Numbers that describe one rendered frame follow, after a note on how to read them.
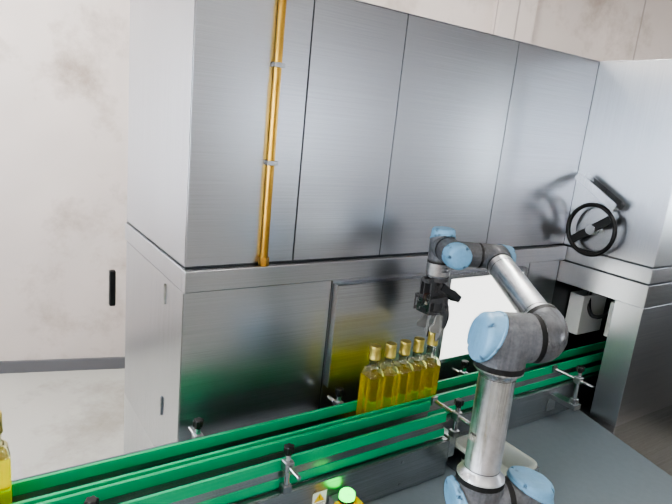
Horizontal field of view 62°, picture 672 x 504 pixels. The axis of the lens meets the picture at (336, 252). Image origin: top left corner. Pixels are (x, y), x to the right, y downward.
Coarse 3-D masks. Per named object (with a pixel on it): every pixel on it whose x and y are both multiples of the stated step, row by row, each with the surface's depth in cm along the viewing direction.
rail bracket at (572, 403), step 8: (552, 368) 218; (576, 368) 209; (584, 368) 208; (568, 376) 213; (576, 376) 209; (576, 384) 210; (584, 384) 207; (576, 392) 210; (552, 400) 220; (560, 400) 214; (568, 400) 214; (576, 400) 210; (552, 408) 221; (576, 408) 210
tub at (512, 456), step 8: (456, 440) 182; (464, 440) 184; (464, 448) 177; (504, 448) 183; (512, 448) 181; (504, 456) 183; (512, 456) 181; (520, 456) 178; (528, 456) 176; (504, 464) 183; (512, 464) 180; (520, 464) 178; (528, 464) 176; (536, 464) 173; (504, 472) 179
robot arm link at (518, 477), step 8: (512, 472) 139; (520, 472) 140; (528, 472) 141; (536, 472) 142; (512, 480) 137; (520, 480) 136; (528, 480) 137; (536, 480) 138; (544, 480) 139; (512, 488) 135; (520, 488) 135; (528, 488) 134; (536, 488) 134; (544, 488) 135; (552, 488) 137; (512, 496) 134; (520, 496) 134; (528, 496) 134; (536, 496) 133; (544, 496) 134; (552, 496) 135
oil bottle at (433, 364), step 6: (426, 360) 181; (432, 360) 181; (438, 360) 182; (432, 366) 180; (438, 366) 182; (426, 372) 181; (432, 372) 181; (438, 372) 183; (426, 378) 181; (432, 378) 182; (426, 384) 181; (432, 384) 183; (426, 390) 182; (432, 390) 183; (426, 396) 182
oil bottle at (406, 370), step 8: (400, 368) 174; (408, 368) 175; (400, 376) 174; (408, 376) 175; (400, 384) 174; (408, 384) 176; (400, 392) 175; (408, 392) 177; (400, 400) 176; (408, 400) 178
